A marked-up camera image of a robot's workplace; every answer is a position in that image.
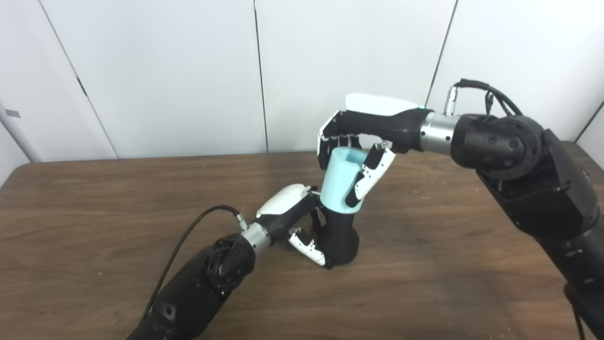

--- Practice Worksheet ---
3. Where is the black flared nozzle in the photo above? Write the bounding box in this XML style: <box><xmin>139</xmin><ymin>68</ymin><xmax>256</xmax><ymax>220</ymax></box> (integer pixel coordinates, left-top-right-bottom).
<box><xmin>314</xmin><ymin>203</ymin><xmax>360</xmax><ymax>269</ymax></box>

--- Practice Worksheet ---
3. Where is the white and black left hand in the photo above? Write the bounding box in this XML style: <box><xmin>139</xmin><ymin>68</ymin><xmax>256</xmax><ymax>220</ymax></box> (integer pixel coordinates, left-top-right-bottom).
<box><xmin>256</xmin><ymin>184</ymin><xmax>333</xmax><ymax>270</ymax></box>

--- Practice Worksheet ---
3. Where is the white corner post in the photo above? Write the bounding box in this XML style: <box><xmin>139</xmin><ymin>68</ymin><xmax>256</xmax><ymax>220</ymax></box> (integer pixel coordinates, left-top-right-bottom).
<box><xmin>0</xmin><ymin>99</ymin><xmax>43</xmax><ymax>163</ymax></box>

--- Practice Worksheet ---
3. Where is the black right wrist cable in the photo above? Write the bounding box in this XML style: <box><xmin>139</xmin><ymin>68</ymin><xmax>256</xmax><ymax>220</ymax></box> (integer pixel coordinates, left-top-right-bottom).
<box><xmin>443</xmin><ymin>78</ymin><xmax>586</xmax><ymax>340</ymax></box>

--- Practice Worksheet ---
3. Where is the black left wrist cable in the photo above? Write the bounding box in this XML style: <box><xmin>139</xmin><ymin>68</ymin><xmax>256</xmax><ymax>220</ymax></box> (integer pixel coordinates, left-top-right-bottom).
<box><xmin>142</xmin><ymin>205</ymin><xmax>249</xmax><ymax>322</ymax></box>

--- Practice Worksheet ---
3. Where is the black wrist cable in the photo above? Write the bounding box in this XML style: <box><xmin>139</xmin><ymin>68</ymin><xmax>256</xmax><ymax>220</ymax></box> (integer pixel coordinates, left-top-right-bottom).
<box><xmin>142</xmin><ymin>205</ymin><xmax>249</xmax><ymax>322</ymax></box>
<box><xmin>443</xmin><ymin>78</ymin><xmax>586</xmax><ymax>340</ymax></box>

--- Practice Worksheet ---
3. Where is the white and black right hand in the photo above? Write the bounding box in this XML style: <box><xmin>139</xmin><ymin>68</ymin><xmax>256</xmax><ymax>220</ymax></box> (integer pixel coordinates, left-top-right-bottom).
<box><xmin>317</xmin><ymin>93</ymin><xmax>435</xmax><ymax>208</ymax></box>

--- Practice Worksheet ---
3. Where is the light-blue hose piece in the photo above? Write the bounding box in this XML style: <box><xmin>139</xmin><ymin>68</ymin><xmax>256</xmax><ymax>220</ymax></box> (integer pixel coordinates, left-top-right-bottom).
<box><xmin>319</xmin><ymin>147</ymin><xmax>369</xmax><ymax>215</ymax></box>

